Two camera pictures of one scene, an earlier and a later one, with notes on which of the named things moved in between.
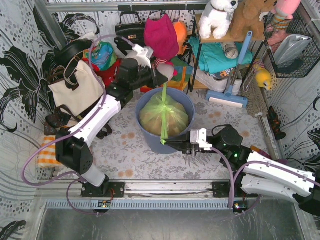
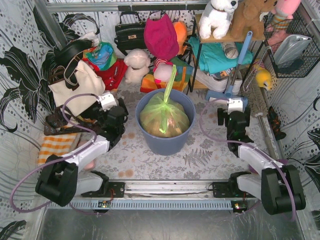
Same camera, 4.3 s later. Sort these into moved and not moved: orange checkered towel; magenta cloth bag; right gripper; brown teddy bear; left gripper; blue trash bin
Moved: right gripper; left gripper
Not moved: blue trash bin; brown teddy bear; orange checkered towel; magenta cloth bag
